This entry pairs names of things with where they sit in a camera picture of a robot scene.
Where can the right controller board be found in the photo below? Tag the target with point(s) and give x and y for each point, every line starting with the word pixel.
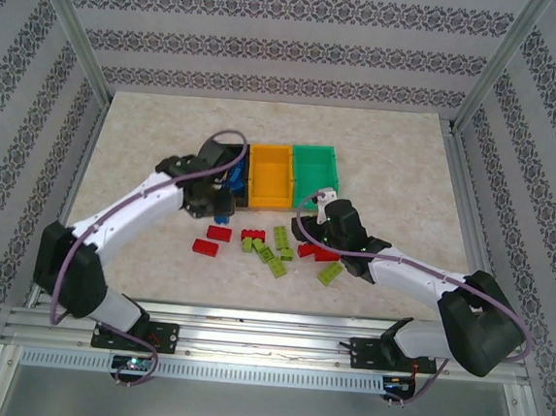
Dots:
pixel 399 385

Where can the red lego brick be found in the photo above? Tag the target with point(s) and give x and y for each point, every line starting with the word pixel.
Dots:
pixel 327 256
pixel 253 235
pixel 206 247
pixel 306 251
pixel 219 232

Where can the black plastic bin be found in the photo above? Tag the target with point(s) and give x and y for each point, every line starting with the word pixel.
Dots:
pixel 242 200

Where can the blue lego brick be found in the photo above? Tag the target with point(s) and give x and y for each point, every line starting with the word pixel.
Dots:
pixel 234 181
pixel 238 167
pixel 222 218

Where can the yellow plastic bin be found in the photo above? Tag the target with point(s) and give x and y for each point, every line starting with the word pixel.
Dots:
pixel 271 178

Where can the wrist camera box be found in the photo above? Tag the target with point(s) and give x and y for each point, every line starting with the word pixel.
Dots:
pixel 219 182
pixel 327 196

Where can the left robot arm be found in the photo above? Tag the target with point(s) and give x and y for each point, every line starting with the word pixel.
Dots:
pixel 126 214

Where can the controller board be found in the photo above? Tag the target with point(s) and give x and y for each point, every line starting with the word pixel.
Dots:
pixel 399 385
pixel 133 363

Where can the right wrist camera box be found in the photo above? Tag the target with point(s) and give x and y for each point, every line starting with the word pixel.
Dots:
pixel 327 196

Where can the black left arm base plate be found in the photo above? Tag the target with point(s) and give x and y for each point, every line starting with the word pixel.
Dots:
pixel 164 337

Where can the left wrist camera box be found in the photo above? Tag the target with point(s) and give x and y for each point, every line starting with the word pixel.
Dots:
pixel 219 182

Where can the aluminium side rail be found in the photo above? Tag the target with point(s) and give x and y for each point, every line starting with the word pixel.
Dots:
pixel 78 185
pixel 472 220

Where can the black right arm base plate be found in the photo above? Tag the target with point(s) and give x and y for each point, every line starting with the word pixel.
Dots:
pixel 367 354

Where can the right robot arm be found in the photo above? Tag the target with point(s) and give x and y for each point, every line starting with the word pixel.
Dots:
pixel 413 278

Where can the aluminium mounting rail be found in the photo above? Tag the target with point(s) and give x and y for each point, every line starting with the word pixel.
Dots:
pixel 266 338

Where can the left controller board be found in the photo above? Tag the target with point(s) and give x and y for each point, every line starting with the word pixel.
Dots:
pixel 133 363

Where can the aluminium frame post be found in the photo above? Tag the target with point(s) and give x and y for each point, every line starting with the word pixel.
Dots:
pixel 74 29
pixel 502 67

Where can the green plastic bin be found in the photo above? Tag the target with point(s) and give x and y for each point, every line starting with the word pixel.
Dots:
pixel 315 172

